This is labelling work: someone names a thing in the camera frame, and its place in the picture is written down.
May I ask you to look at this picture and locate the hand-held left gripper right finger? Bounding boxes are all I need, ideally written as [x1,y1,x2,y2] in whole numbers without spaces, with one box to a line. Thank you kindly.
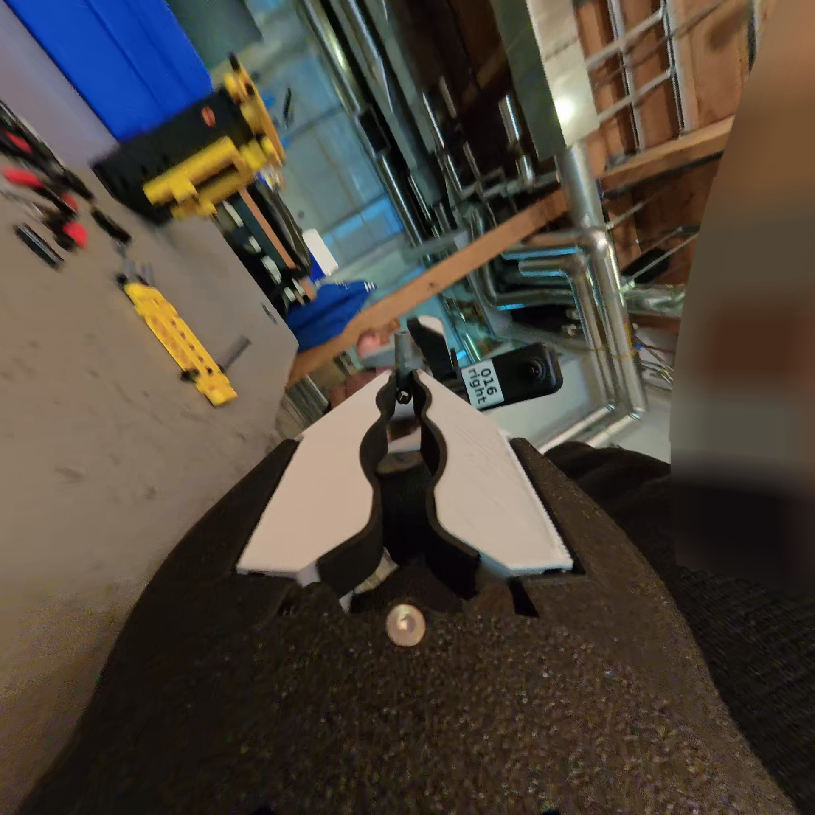
[413,371,575,601]

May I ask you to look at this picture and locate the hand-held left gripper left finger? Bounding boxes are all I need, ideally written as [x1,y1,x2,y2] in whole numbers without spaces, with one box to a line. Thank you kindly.
[236,371,392,599]

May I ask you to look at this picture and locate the yellow toy panel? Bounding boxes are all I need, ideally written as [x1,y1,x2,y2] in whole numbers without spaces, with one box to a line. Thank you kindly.
[115,261,239,408]

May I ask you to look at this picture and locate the person's right hand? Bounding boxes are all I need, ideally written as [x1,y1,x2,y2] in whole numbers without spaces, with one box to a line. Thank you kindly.
[355,328,401,359]

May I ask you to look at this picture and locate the wooden beam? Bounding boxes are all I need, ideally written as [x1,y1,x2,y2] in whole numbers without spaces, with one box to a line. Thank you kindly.
[287,118,733,388]

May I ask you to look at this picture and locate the blue jacket white stripes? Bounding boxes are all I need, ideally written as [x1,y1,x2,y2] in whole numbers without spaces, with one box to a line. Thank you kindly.
[287,279,381,352]

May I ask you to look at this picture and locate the white box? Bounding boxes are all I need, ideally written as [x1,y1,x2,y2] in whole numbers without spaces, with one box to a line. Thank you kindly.
[302,229,340,280]

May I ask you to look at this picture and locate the silver ventilation ducts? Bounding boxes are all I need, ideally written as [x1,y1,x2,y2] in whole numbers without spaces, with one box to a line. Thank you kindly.
[299,0,689,434]

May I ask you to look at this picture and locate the black desk wooden edge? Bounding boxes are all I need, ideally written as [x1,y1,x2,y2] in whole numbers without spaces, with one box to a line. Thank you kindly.
[216,185,319,306]

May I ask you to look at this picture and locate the black yellow toy brick assembly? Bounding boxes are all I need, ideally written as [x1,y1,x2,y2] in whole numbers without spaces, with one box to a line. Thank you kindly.
[92,54,287,224]

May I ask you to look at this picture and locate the blue plastic storage bin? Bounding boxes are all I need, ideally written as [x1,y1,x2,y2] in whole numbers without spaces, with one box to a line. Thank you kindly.
[6,0,214,144]

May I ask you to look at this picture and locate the pile of small toy pins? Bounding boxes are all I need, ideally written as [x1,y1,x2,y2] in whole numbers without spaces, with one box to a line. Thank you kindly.
[0,102,131,252]

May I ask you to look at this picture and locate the dark wall screen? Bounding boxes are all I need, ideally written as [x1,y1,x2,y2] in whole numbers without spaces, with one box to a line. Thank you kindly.
[166,0,263,45]

